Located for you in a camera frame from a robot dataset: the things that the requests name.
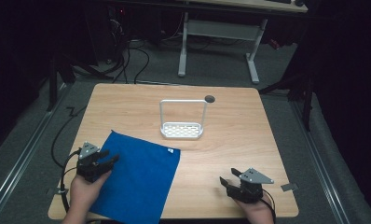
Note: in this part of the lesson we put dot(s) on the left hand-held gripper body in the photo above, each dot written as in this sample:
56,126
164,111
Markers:
88,166

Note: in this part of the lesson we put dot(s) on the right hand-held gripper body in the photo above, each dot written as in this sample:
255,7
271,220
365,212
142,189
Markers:
249,189

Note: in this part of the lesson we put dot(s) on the blue cloth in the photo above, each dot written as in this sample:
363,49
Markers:
140,177

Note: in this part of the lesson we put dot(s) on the person's right hand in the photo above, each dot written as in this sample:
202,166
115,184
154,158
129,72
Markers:
256,213

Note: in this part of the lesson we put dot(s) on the grey tape piece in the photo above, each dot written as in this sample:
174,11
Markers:
289,187

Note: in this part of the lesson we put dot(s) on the dark round table grommet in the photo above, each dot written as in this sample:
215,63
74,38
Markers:
209,99

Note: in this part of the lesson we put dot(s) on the black stand legs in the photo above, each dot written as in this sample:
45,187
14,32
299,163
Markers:
53,81
307,102

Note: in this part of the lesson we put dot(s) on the dark computer tower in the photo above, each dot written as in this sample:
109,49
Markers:
104,34

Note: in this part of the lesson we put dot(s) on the white-legged desk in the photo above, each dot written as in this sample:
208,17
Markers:
224,29

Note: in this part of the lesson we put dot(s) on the dark computer mouse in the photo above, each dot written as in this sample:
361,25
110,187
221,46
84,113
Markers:
299,2

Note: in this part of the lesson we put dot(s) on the metal floor rail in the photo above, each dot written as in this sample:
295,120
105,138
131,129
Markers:
22,158
322,168

